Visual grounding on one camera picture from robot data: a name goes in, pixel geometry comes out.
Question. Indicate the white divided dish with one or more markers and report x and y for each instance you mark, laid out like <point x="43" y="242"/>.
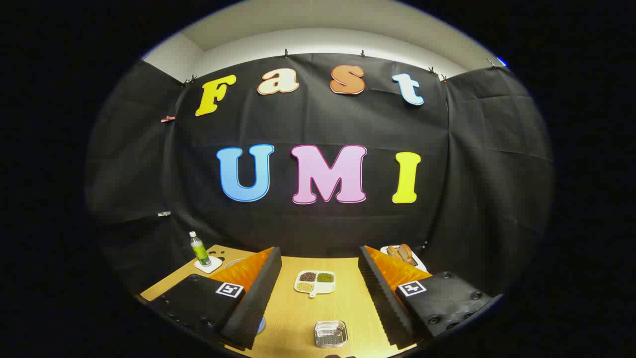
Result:
<point x="325" y="287"/>

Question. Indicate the beige food plate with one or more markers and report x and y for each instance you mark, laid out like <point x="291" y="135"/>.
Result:
<point x="233" y="261"/>

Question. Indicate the white square coaster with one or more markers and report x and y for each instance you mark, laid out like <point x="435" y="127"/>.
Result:
<point x="211" y="266"/>

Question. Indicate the pile of yellow soybeans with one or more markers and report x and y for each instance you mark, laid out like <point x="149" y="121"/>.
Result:
<point x="305" y="287"/>

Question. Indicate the white toaster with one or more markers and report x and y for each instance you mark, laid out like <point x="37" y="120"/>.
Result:
<point x="420" y="261"/>

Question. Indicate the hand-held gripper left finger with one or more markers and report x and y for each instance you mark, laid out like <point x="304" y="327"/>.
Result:
<point x="256" y="298"/>

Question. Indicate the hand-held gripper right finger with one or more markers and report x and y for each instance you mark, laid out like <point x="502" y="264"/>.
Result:
<point x="380" y="298"/>

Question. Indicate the pile of dark red beans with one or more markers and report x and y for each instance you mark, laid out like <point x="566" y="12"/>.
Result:
<point x="308" y="276"/>

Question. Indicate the pile of green beans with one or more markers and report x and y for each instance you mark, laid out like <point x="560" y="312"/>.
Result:
<point x="325" y="277"/>

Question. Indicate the green label drink bottle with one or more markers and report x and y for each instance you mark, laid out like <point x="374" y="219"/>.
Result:
<point x="200" y="251"/>

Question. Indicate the blue plate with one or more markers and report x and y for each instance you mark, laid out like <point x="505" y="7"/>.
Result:
<point x="261" y="325"/>

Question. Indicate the toast slices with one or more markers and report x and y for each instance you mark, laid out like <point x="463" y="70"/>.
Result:
<point x="401" y="252"/>

